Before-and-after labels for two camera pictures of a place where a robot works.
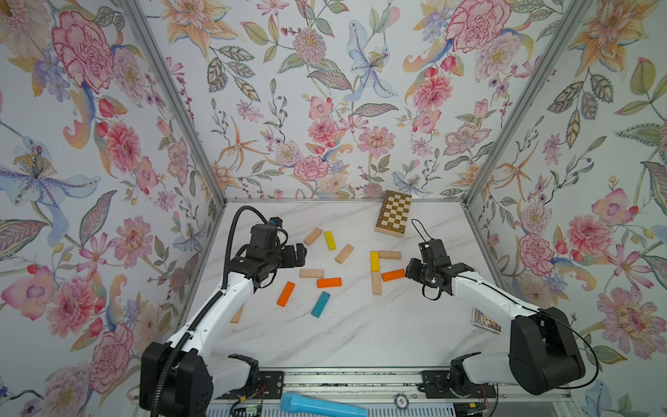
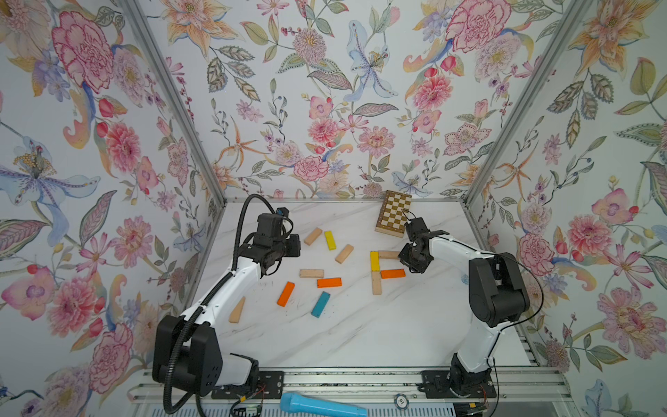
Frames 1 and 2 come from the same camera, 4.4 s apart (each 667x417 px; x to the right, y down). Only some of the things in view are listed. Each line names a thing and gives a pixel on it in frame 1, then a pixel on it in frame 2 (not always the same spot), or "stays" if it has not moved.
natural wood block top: (390, 254) stays
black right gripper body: (417, 270) -> (407, 256)
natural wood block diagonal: (344, 254) stays
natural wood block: (376, 282) stays
